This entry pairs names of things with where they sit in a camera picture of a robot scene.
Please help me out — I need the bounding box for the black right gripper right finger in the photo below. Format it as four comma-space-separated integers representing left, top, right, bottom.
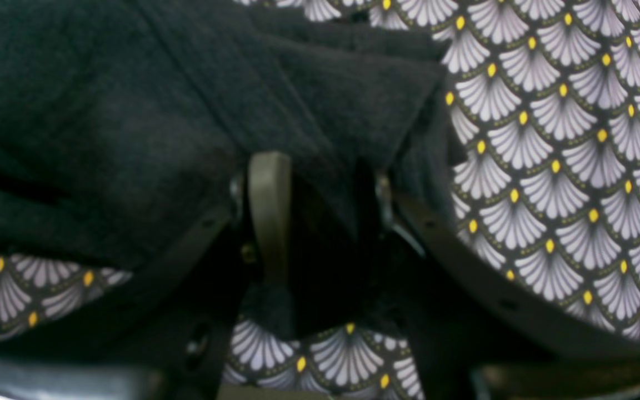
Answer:
373, 173, 640, 399

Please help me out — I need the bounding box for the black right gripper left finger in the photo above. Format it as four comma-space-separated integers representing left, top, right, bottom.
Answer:
0, 152, 292, 399

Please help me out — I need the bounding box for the dark grey T-shirt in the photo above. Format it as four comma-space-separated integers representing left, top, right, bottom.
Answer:
0, 0, 465, 339

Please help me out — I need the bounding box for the fan patterned tablecloth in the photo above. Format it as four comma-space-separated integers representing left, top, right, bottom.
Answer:
0, 1, 640, 399

